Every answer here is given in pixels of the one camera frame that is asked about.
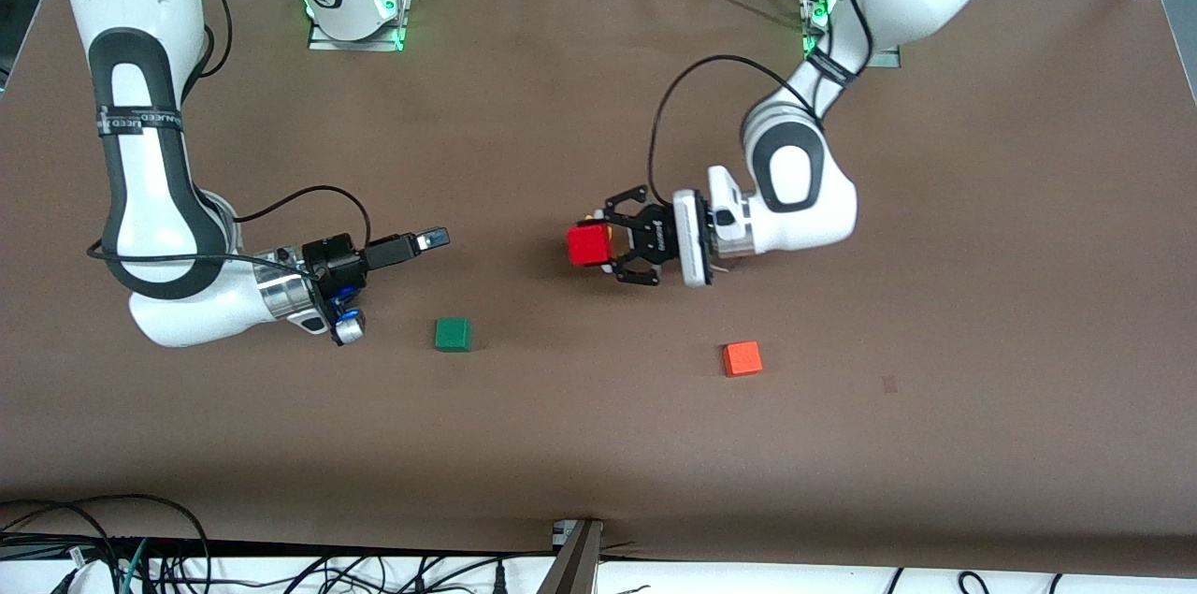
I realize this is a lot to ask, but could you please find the black looped cable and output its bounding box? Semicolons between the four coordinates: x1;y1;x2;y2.
0;493;214;594

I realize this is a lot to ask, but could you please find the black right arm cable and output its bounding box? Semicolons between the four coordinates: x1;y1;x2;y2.
87;0;373;275

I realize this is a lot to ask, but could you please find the brown paper table cover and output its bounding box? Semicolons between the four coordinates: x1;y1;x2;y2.
0;0;1197;576

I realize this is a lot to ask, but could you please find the green cable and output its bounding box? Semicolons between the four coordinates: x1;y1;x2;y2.
120;538;151;594

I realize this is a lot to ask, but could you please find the orange cube block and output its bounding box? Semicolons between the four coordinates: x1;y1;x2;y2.
722;340;763;378

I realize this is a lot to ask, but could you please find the grey metal post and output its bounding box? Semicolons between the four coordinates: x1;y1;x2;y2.
538;517;605;594

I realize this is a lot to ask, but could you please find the red cube block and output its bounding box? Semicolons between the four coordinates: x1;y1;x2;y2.
567;225;611;268

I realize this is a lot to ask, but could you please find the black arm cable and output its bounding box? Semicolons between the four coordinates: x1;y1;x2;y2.
648;0;877;202
87;0;373;275

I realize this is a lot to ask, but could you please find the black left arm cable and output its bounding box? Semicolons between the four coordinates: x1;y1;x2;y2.
648;0;877;202

